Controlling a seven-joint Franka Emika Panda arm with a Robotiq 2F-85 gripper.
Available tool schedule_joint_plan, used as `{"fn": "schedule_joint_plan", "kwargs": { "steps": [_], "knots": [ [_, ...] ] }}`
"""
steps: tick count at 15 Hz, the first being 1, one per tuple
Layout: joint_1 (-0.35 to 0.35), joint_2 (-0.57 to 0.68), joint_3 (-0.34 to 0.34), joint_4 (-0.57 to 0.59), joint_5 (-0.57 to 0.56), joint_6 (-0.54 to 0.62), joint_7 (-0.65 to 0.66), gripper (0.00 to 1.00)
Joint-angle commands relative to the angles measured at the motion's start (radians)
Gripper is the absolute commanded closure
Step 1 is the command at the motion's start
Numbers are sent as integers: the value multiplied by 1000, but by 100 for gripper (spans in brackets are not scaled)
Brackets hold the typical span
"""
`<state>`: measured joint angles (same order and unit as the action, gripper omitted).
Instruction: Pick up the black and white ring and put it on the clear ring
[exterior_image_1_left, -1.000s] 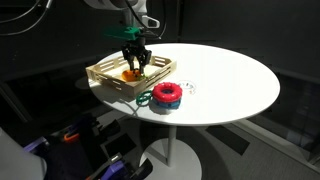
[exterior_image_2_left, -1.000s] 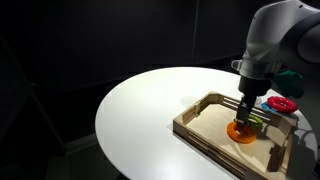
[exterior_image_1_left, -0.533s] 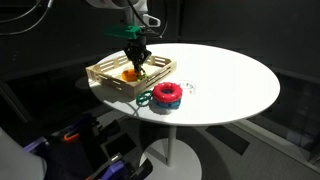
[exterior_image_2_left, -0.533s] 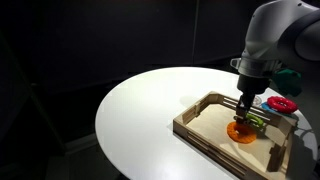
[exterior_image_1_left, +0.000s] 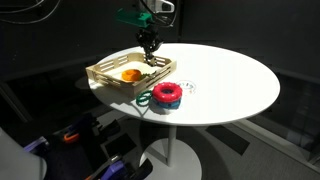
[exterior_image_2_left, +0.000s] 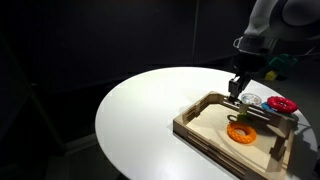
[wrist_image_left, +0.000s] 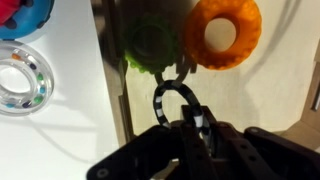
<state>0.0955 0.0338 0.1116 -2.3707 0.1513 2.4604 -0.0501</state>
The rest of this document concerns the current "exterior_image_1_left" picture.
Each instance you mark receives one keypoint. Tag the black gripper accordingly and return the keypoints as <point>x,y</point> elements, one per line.
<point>148,36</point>

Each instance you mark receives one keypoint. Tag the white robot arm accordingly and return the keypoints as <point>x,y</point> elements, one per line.
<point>163,6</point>

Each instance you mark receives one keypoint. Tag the small green toy piece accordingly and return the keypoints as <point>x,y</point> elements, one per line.
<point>148,76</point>

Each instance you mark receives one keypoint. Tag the orange fruit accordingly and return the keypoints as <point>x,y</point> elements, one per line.
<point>130,75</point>

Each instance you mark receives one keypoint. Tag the wooden slatted tray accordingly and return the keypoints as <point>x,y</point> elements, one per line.
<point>133,88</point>

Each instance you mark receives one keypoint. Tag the purple and black tool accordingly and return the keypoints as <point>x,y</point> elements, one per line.
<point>115,168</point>

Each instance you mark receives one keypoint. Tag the grey rounded chair back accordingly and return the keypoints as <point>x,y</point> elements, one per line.
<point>18,160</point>

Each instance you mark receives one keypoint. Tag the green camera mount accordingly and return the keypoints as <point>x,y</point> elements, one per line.
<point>133,17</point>

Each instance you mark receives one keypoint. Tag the white table pedestal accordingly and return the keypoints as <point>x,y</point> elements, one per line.
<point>171,156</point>

